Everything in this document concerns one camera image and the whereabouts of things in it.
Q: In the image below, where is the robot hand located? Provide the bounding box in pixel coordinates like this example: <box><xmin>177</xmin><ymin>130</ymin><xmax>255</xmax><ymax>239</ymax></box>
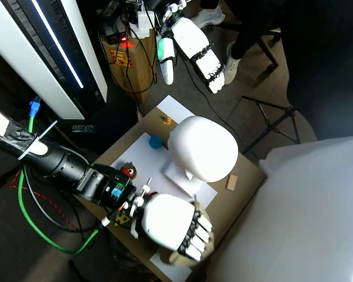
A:
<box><xmin>141</xmin><ymin>193</ymin><xmax>215</xmax><ymax>262</ymax></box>
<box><xmin>155</xmin><ymin>16</ymin><xmax>227</xmax><ymax>95</ymax></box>

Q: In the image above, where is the white mannequin head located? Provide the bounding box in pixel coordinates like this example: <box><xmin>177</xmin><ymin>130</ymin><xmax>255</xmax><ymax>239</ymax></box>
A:
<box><xmin>164</xmin><ymin>116</ymin><xmax>239</xmax><ymax>192</ymax></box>

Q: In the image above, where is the person's white shoe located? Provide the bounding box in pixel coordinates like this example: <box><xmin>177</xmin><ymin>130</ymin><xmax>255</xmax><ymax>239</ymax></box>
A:
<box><xmin>224</xmin><ymin>41</ymin><xmax>242</xmax><ymax>85</ymax></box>
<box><xmin>192</xmin><ymin>5</ymin><xmax>226</xmax><ymax>29</ymax></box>

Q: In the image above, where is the person's leg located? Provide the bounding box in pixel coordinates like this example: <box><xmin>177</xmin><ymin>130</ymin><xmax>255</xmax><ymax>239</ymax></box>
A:
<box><xmin>231</xmin><ymin>0</ymin><xmax>283</xmax><ymax>59</ymax></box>
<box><xmin>199</xmin><ymin>0</ymin><xmax>224</xmax><ymax>11</ymax></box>

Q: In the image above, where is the yellow cheese sticker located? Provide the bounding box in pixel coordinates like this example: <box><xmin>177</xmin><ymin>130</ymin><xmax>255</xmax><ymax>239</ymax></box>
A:
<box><xmin>114</xmin><ymin>213</ymin><xmax>130</xmax><ymax>227</ymax></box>

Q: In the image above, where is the white power adapter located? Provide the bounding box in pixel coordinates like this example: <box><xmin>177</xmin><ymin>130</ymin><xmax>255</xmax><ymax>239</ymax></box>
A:
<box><xmin>136</xmin><ymin>10</ymin><xmax>156</xmax><ymax>38</ymax></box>

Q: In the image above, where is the large white paper sheet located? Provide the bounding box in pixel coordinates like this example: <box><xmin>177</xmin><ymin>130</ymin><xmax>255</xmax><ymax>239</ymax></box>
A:
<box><xmin>110</xmin><ymin>132</ymin><xmax>218</xmax><ymax>212</ymax></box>

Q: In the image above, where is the red toy figure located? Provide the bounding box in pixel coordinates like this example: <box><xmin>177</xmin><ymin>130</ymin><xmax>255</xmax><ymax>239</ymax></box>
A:
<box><xmin>120</xmin><ymin>162</ymin><xmax>138</xmax><ymax>180</ymax></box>

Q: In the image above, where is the brown cardboard box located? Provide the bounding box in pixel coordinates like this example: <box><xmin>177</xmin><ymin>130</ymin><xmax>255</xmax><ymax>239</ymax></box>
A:
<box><xmin>101</xmin><ymin>29</ymin><xmax>156</xmax><ymax>103</ymax></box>

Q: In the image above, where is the small wooden block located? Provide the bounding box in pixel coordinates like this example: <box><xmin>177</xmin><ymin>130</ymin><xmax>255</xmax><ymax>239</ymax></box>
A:
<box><xmin>226</xmin><ymin>174</ymin><xmax>238</xmax><ymax>191</ymax></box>

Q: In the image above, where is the black device with red light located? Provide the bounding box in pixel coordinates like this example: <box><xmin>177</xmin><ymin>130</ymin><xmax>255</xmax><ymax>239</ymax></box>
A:
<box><xmin>102</xmin><ymin>25</ymin><xmax>136</xmax><ymax>49</ymax></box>

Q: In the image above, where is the blue ball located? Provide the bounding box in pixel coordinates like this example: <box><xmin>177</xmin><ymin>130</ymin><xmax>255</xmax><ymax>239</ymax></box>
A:
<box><xmin>148</xmin><ymin>135</ymin><xmax>163</xmax><ymax>150</ymax></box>

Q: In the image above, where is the black office chair base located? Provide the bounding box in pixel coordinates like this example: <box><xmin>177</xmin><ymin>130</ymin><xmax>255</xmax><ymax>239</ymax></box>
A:
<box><xmin>205</xmin><ymin>17</ymin><xmax>283</xmax><ymax>74</ymax></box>

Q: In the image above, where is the black tripod stand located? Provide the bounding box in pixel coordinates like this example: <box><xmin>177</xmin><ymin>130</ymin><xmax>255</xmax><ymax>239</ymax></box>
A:
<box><xmin>241</xmin><ymin>94</ymin><xmax>301</xmax><ymax>155</ymax></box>

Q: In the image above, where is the black power brick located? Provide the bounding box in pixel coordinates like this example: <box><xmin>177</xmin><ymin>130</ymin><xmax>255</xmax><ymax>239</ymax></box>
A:
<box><xmin>69</xmin><ymin>122</ymin><xmax>98</xmax><ymax>135</ymax></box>

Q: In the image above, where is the white panel with black stripe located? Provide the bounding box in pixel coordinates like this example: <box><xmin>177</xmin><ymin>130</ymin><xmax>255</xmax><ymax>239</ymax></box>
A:
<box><xmin>0</xmin><ymin>0</ymin><xmax>108</xmax><ymax>120</ymax></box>

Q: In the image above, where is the black cable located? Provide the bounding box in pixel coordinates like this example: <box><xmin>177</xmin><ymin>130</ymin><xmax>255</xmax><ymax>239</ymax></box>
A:
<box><xmin>22</xmin><ymin>164</ymin><xmax>102</xmax><ymax>233</ymax></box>

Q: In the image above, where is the red twisted cable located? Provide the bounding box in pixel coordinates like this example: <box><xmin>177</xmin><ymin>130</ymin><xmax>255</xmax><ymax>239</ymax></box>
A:
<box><xmin>8</xmin><ymin>166</ymin><xmax>80</xmax><ymax>230</ymax></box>

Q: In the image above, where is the green cable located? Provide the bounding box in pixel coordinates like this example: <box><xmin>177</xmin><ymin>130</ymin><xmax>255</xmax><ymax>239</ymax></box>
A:
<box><xmin>17</xmin><ymin>116</ymin><xmax>99</xmax><ymax>255</ymax></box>

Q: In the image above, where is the white cable tie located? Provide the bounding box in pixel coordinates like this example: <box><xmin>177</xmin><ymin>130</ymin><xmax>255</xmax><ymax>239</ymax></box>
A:
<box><xmin>17</xmin><ymin>119</ymin><xmax>59</xmax><ymax>161</ymax></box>

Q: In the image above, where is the blue cable plug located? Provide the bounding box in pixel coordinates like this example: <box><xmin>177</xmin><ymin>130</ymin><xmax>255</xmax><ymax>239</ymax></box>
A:
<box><xmin>28</xmin><ymin>96</ymin><xmax>41</xmax><ymax>118</ymax></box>

